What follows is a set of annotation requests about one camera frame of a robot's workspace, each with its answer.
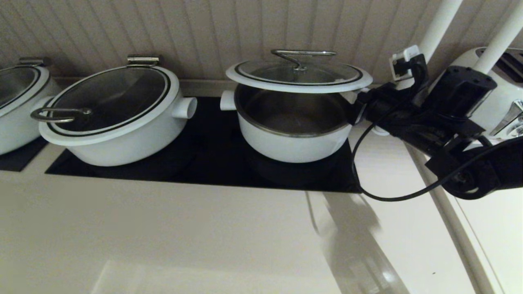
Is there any white toaster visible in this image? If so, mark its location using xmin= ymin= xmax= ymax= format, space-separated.
xmin=441 ymin=47 xmax=523 ymax=139

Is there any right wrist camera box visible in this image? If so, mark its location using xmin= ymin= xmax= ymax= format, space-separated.
xmin=389 ymin=45 xmax=427 ymax=82

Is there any white oval pot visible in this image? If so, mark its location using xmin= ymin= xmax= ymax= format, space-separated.
xmin=0 ymin=69 xmax=63 ymax=156
xmin=41 ymin=80 xmax=198 ymax=167

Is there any black glass cooktop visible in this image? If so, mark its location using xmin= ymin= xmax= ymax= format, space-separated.
xmin=46 ymin=97 xmax=360 ymax=194
xmin=0 ymin=137 xmax=50 ymax=172

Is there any black right camera cable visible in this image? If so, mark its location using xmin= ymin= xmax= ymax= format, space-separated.
xmin=351 ymin=57 xmax=523 ymax=202

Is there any round glass lid white rim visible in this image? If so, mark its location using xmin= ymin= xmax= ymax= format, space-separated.
xmin=226 ymin=49 xmax=373 ymax=94

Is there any oval glass lid white rim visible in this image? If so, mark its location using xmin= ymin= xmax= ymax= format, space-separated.
xmin=31 ymin=66 xmax=181 ymax=147
xmin=0 ymin=65 xmax=52 ymax=120

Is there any white round pot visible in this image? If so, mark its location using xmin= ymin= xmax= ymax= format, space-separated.
xmin=221 ymin=84 xmax=360 ymax=164

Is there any white round pole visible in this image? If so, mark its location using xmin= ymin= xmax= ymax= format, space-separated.
xmin=474 ymin=0 xmax=523 ymax=75
xmin=370 ymin=0 xmax=463 ymax=136

